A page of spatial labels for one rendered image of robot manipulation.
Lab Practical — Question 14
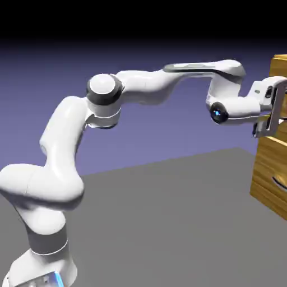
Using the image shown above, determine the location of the small wood drawer front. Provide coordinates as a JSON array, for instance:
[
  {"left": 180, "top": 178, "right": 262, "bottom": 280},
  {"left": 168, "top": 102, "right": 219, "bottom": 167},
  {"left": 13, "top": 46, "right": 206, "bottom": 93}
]
[{"left": 268, "top": 58, "right": 287, "bottom": 143}]

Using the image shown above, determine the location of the light wood cabinet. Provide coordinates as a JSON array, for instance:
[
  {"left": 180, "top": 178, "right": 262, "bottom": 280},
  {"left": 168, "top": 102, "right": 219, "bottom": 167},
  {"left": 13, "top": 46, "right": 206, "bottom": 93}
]
[{"left": 249, "top": 53, "right": 287, "bottom": 222}]

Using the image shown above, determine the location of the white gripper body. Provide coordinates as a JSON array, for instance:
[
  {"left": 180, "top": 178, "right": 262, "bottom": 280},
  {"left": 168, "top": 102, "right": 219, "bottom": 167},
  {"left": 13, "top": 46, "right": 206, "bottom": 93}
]
[{"left": 252, "top": 78, "right": 287, "bottom": 139}]

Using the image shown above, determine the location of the large wood drawer front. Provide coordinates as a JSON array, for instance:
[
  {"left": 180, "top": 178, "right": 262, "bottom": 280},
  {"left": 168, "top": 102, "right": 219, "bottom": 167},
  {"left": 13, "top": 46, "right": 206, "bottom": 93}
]
[{"left": 249, "top": 135, "right": 287, "bottom": 222}]

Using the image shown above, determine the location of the dark curved drawer handle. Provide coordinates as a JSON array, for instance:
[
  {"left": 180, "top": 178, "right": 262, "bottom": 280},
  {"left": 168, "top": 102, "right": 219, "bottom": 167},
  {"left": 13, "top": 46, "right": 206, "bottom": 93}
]
[{"left": 271, "top": 176, "right": 287, "bottom": 192}]

